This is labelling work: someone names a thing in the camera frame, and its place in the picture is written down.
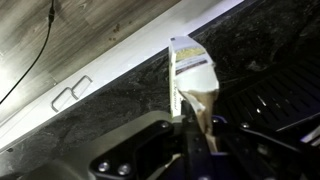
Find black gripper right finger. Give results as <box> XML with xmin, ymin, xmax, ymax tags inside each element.
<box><xmin>213</xmin><ymin>114</ymin><xmax>320</xmax><ymax>180</ymax></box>

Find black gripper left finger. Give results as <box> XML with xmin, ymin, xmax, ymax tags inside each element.
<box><xmin>88</xmin><ymin>99</ymin><xmax>214</xmax><ymax>180</ymax></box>

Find white couscous box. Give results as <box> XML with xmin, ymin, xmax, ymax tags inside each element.
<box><xmin>168</xmin><ymin>35</ymin><xmax>220</xmax><ymax>154</ymax></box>

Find black dish rack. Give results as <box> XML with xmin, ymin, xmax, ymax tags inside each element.
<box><xmin>214</xmin><ymin>58</ymin><xmax>320</xmax><ymax>134</ymax></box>

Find white lower cabinet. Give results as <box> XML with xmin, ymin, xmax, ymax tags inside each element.
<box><xmin>0</xmin><ymin>0</ymin><xmax>246</xmax><ymax>153</ymax></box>

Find steel cabinet door handle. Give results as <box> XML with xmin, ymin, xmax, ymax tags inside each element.
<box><xmin>51</xmin><ymin>87</ymin><xmax>73</xmax><ymax>113</ymax></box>
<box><xmin>70</xmin><ymin>75</ymin><xmax>93</xmax><ymax>100</ymax></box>

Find thin black cable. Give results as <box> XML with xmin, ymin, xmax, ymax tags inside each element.
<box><xmin>0</xmin><ymin>0</ymin><xmax>56</xmax><ymax>104</ymax></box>

